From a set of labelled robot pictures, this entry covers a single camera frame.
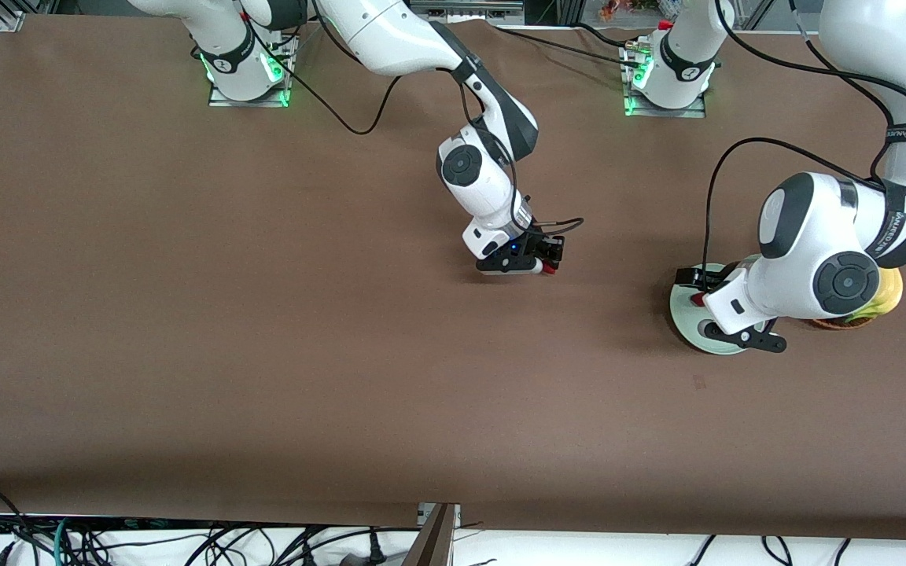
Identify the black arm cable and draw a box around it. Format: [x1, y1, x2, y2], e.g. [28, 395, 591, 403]
[703, 0, 906, 311]
[241, 0, 585, 237]

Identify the brown metal post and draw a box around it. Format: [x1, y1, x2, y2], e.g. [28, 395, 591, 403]
[402, 503, 462, 566]

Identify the short black base cable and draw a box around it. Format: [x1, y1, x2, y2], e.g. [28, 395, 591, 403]
[575, 22, 631, 48]

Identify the brown wicker basket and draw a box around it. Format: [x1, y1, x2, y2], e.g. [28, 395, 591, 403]
[807, 313, 875, 330]

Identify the large table cover sheet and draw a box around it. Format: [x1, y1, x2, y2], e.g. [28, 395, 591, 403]
[0, 14, 906, 542]

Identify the grey metal rail unit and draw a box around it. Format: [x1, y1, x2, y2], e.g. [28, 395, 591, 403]
[408, 0, 525, 24]

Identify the long black base cable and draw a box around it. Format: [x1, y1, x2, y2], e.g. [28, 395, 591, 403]
[492, 26, 643, 68]

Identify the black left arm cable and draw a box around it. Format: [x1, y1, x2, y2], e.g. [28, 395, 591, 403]
[703, 0, 906, 311]

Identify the yellow banana bunch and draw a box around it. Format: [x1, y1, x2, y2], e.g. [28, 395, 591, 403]
[846, 267, 904, 323]

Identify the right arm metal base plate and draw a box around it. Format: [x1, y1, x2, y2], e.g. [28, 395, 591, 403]
[208, 35, 290, 108]

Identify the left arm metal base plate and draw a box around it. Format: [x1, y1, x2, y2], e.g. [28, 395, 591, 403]
[622, 43, 707, 119]

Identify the small orange red clutter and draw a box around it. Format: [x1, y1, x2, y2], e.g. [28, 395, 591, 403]
[598, 0, 658, 20]

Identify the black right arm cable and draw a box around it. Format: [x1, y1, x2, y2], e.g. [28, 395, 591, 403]
[241, 0, 585, 237]

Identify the pale green round plate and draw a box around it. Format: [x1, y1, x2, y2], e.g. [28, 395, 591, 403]
[669, 263, 764, 356]

